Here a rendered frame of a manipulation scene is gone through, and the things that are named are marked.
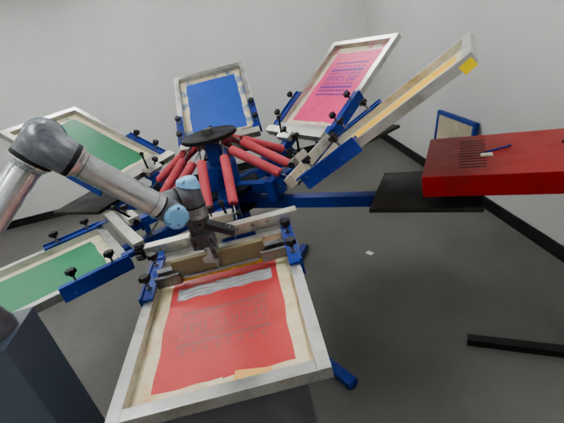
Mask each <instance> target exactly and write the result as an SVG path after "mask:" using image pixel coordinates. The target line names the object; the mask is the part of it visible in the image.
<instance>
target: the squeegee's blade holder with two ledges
mask: <svg viewBox="0 0 564 423"><path fill-rule="evenodd" d="M256 261H259V257H256V258H250V259H246V260H243V261H239V262H236V263H232V264H226V265H223V266H220V268H218V267H216V268H212V269H206V270H202V271H198V272H195V273H191V274H185V275H183V279H188V278H191V277H195V276H198V275H202V274H208V273H211V272H215V271H218V270H222V269H228V268H231V267H235V266H239V265H243V264H249V263H252V262H256Z"/></svg>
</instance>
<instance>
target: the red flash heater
mask: <svg viewBox="0 0 564 423"><path fill-rule="evenodd" d="M563 139H564V128H558V129H547V130H537V131H527V132H517V133H497V134H487V135H477V136H467V137H456V138H437V139H431V141H430V144H429V149H428V152H427V156H426V162H425V166H424V169H423V174H422V177H421V180H422V193H423V197H433V196H507V195H544V194H564V143H562V140H563ZM509 144H511V146H509V147H505V148H502V149H497V150H494V151H491V152H493V156H485V157H481V155H480V153H481V152H484V151H487V150H490V149H496V148H499V147H503V146H505V145H509Z"/></svg>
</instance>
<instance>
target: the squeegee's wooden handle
mask: <svg viewBox="0 0 564 423"><path fill-rule="evenodd" d="M262 251H265V248H264V242H263V239H262V238H256V239H253V240H249V241H246V242H242V243H236V244H233V245H229V246H225V247H221V248H217V253H218V256H219V259H220V261H221V265H220V266H223V265H226V264H232V263H236V262H239V261H243V260H246V259H252V258H256V257H258V258H259V259H261V258H262V256H261V253H260V252H262ZM205 256H206V251H205V252H201V253H195V254H192V255H188V256H185V257H181V258H174V259H171V261H170V265H171V268H172V269H173V272H174V274H176V273H179V274H180V276H181V278H183V275H185V274H191V273H195V272H198V271H202V270H206V269H212V268H216V267H217V265H216V264H215V263H204V262H203V258H204V257H205Z"/></svg>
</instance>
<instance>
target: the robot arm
mask: <svg viewBox="0 0 564 423"><path fill-rule="evenodd" d="M8 156H9V161H8V162H7V164H6V165H5V167H4V168H3V170H2V172H1V173H0V238H1V236H2V235H3V234H4V232H5V231H6V229H7V228H8V226H9V224H10V222H11V221H12V220H13V218H14V217H15V215H16V214H17V212H18V210H19V209H20V207H21V206H22V205H23V203H24V201H25V200H26V198H27V197H28V195H29V193H30V192H31V190H32V189H33V188H34V186H35V185H36V183H37V181H38V180H39V178H40V176H41V175H44V174H48V173H50V172H51V171H54V172H56V173H58V174H60V175H63V176H64V177H68V176H73V177H75V178H77V179H78V180H81V181H83V182H85V183H87V184H88V185H91V186H93V187H95V188H97V189H98V190H100V191H103V192H105V193H107V194H108V195H110V196H113V197H115V198H117V199H119V200H120V201H123V202H125V203H126V204H128V205H130V206H132V207H134V208H136V209H138V210H140V211H141V212H144V213H146V214H148V215H150V217H151V218H152V219H155V218H156V219H158V220H160V221H162V222H164V223H165V225H166V226H167V227H170V228H172V229H181V228H183V227H184V226H187V227H188V229H189V231H190V234H191V235H189V238H190V241H191V245H192V247H193V249H194V251H197V250H200V251H201V250H204V249H205V248H206V249H205V250H204V252H205V251H206V256H205V257H204V258H203V262H204V263H215V264H216V265H217V267H218V268H220V265H221V261H220V259H219V256H218V253H217V248H219V247H218V243H217V238H216V234H215V232H219V233H223V234H227V235H231V236H233V235H234V233H235V226H234V225H231V224H227V223H224V222H218V221H214V220H210V219H209V218H210V217H209V214H208V213H209V212H208V210H207V207H206V203H205V200H204V197H203V195H202V192H201V187H200V185H199V182H198V180H197V178H196V177H195V176H194V175H185V176H182V177H180V178H179V179H178V180H176V182H175V183H176V187H174V188H172V189H169V190H167V191H164V192H161V193H159V192H158V191H156V190H154V189H152V188H150V187H149V186H147V185H145V184H143V183H142V182H140V181H138V180H135V179H134V178H133V177H131V176H129V175H127V174H125V173H123V172H122V171H121V170H118V169H116V168H114V167H113V166H111V165H109V164H107V163H106V162H104V161H102V160H100V159H98V158H97V157H95V156H93V155H91V154H89V153H87V152H86V148H85V146H83V145H81V144H79V143H77V142H76V141H75V140H74V139H72V138H71V137H69V136H68V135H67V133H66V131H65V129H64V128H63V127H62V126H61V125H60V124H59V123H58V122H56V121H55V120H53V119H50V118H47V117H35V118H32V119H29V120H28V121H27V122H26V123H25V124H24V125H23V126H22V127H21V129H20V132H19V134H18V136H17V137H16V139H15V140H14V141H13V143H12V144H11V146H10V147H9V149H8ZM16 325H17V319H16V318H15V316H14V315H13V313H12V312H11V311H7V310H6V309H5V308H3V307H2V306H1V305H0V342H1V341H2V340H3V339H4V338H6V337H7V336H8V335H9V334H10V333H11V332H12V331H13V329H14V328H15V327H16Z"/></svg>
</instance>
